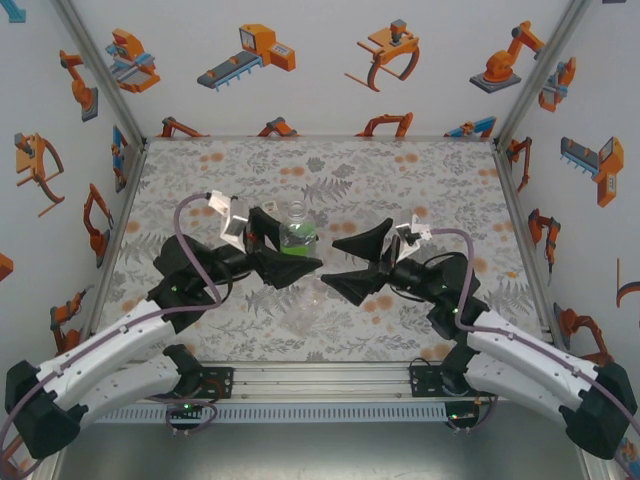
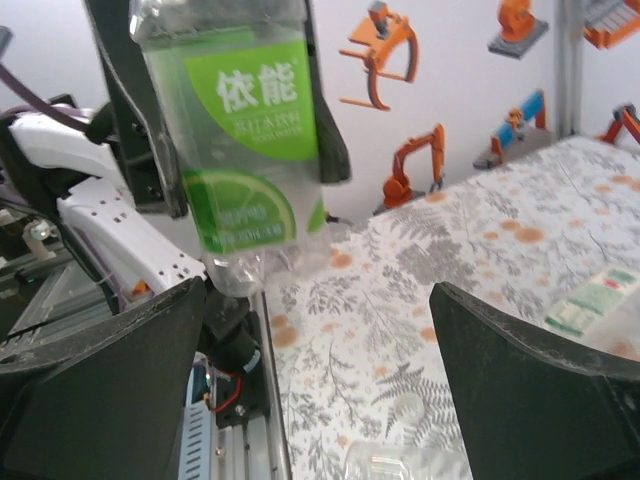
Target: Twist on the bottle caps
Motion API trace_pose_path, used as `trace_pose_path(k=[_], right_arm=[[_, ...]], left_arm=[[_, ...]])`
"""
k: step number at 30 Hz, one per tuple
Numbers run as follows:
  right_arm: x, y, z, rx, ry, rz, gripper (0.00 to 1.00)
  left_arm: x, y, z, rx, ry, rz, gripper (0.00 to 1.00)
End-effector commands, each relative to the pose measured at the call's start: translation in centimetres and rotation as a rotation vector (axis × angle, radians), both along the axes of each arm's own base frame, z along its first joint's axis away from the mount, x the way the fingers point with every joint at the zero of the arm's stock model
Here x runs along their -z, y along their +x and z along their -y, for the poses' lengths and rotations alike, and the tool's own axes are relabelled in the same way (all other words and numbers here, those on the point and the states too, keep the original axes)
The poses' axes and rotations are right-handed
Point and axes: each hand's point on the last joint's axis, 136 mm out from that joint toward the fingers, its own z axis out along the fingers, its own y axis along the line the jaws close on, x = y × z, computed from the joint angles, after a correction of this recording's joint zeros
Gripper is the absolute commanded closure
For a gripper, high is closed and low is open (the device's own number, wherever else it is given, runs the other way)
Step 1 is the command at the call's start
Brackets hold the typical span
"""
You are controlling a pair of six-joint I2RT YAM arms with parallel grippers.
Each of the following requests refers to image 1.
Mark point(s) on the clear bottle with green label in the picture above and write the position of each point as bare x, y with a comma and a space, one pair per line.
297, 240

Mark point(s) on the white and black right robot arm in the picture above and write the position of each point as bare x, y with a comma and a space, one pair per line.
525, 350

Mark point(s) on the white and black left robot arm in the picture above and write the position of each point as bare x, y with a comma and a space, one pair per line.
100, 340

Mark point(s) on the floral printed tablecloth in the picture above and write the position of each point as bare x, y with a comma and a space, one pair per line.
225, 165

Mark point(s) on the circuit board with green light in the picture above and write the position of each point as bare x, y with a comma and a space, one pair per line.
460, 416
185, 411

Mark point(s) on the grey metal base panel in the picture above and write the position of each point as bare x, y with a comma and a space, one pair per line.
320, 455

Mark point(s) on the aluminium side rail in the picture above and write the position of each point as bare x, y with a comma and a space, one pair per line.
532, 250
114, 250

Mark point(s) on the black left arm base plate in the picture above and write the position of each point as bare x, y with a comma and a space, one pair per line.
222, 382

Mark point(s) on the aluminium front rail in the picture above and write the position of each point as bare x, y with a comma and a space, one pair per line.
320, 380

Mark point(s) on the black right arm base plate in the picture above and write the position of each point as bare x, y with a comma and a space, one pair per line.
425, 385

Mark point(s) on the aluminium rear rail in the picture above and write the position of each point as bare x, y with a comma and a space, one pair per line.
320, 136

